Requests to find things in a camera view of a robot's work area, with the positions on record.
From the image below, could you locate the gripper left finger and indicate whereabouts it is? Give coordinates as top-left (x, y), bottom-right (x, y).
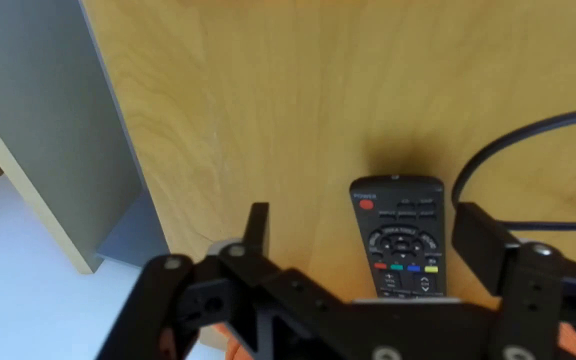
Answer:
top-left (95, 202), bottom-right (354, 360)

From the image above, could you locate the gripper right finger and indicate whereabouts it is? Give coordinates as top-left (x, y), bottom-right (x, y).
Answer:
top-left (451, 202), bottom-right (576, 360)

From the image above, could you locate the black remote control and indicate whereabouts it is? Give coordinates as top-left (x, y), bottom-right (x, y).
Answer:
top-left (349, 174), bottom-right (450, 301)

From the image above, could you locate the black cable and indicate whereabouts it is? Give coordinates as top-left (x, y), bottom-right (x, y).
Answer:
top-left (451, 107), bottom-right (576, 234)

